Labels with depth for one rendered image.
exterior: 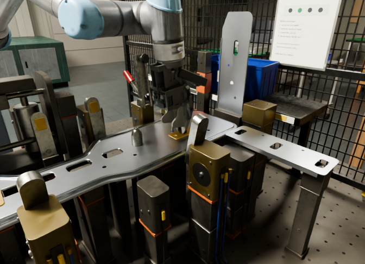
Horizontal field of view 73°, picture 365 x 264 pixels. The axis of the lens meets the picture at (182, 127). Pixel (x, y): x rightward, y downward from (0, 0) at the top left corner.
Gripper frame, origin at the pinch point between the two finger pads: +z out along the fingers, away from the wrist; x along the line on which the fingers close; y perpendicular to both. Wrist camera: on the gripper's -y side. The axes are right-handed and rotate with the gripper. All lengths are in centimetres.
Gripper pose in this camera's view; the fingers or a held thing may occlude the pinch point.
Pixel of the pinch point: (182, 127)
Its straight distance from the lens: 71.9
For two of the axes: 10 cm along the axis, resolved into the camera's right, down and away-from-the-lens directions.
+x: 6.6, 3.1, -6.8
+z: 0.8, 8.8, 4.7
